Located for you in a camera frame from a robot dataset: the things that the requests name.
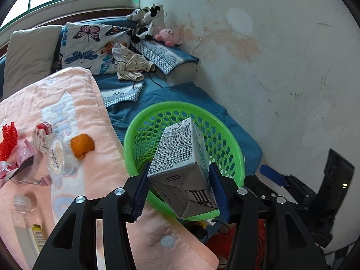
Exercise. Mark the green perforated plastic basket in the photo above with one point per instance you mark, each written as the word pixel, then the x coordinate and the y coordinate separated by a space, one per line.
pixel 174 106

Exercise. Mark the blue bed sheet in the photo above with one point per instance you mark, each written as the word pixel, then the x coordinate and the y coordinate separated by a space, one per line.
pixel 191 95

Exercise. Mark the orange peel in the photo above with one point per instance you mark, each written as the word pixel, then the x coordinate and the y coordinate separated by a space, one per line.
pixel 81 144

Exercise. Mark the bolster with blue patterned towel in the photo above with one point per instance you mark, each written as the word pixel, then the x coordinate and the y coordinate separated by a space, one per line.
pixel 163 56

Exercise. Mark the pink lettered blanket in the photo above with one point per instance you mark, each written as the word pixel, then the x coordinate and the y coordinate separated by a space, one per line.
pixel 92 174

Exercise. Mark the grey plush toy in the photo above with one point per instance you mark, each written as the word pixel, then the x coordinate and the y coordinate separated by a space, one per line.
pixel 135 14

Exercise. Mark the beige pillow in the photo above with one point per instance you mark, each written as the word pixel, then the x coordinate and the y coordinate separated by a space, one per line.
pixel 28 56

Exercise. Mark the pink round plush toy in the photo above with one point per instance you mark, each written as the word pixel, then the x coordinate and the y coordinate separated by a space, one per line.
pixel 167 35

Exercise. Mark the red foam mesh net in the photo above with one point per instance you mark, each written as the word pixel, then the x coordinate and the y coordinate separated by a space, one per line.
pixel 8 140

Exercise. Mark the clear plastic lidded cup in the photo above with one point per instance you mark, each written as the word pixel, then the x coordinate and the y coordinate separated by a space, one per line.
pixel 57 154

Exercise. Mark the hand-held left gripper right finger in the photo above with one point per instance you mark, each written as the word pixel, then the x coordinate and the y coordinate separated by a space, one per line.
pixel 219 194

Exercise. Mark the yellow black device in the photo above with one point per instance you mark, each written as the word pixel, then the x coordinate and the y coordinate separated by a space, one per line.
pixel 200 229

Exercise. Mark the blue white patterned cloth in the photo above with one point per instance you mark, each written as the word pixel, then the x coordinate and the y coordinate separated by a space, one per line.
pixel 121 94

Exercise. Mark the white printed milk carton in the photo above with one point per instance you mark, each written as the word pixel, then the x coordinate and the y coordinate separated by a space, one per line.
pixel 180 157

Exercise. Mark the black white cow plush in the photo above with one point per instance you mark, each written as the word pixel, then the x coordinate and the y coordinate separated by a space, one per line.
pixel 153 14

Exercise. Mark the pink snack wrapper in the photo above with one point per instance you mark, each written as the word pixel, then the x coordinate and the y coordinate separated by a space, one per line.
pixel 24 152

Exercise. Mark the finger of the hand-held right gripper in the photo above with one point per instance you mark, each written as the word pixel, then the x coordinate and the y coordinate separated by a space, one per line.
pixel 258 187
pixel 271 173

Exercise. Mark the cream patterned garment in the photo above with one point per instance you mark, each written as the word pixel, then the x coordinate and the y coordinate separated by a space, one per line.
pixel 132 64

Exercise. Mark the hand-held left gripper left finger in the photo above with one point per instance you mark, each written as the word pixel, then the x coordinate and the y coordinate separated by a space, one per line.
pixel 140 194

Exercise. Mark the clear plastic bottle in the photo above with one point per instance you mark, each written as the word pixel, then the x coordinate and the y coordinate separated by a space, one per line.
pixel 24 230

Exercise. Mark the red bag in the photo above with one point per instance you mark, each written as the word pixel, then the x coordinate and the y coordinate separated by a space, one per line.
pixel 225 244

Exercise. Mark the large butterfly print pillow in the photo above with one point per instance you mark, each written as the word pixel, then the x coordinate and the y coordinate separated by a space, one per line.
pixel 84 45

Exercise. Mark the clear plastic wrapper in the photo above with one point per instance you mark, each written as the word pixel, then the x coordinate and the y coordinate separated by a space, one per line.
pixel 31 179

